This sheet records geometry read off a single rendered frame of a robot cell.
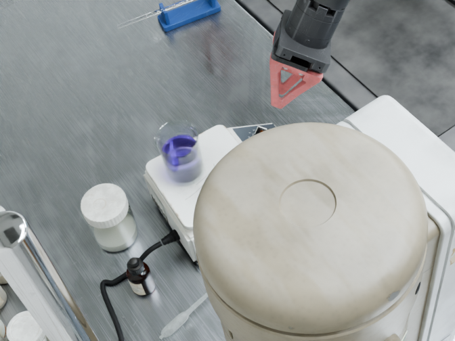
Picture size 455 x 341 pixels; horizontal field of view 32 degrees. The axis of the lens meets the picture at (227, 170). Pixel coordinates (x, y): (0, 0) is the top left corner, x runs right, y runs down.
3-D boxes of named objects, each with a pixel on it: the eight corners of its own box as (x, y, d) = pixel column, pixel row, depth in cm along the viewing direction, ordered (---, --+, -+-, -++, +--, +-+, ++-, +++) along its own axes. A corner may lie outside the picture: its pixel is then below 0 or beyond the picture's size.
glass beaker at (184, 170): (160, 164, 103) (147, 124, 96) (199, 149, 103) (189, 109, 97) (173, 199, 99) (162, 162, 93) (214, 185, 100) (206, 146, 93)
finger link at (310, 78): (249, 107, 100) (276, 44, 95) (254, 78, 106) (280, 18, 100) (299, 125, 101) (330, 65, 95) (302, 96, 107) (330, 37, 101)
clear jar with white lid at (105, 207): (135, 254, 105) (122, 222, 99) (91, 253, 106) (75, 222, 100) (142, 215, 109) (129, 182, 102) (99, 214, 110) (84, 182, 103)
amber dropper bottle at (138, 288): (147, 271, 104) (136, 244, 98) (160, 287, 102) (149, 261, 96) (128, 285, 103) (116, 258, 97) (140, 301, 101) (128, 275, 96)
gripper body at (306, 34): (273, 58, 94) (296, 5, 90) (279, 20, 103) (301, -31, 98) (323, 77, 95) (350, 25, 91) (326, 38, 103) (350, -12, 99)
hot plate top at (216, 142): (223, 125, 106) (222, 121, 105) (271, 187, 99) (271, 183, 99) (143, 168, 103) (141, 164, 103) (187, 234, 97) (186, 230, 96)
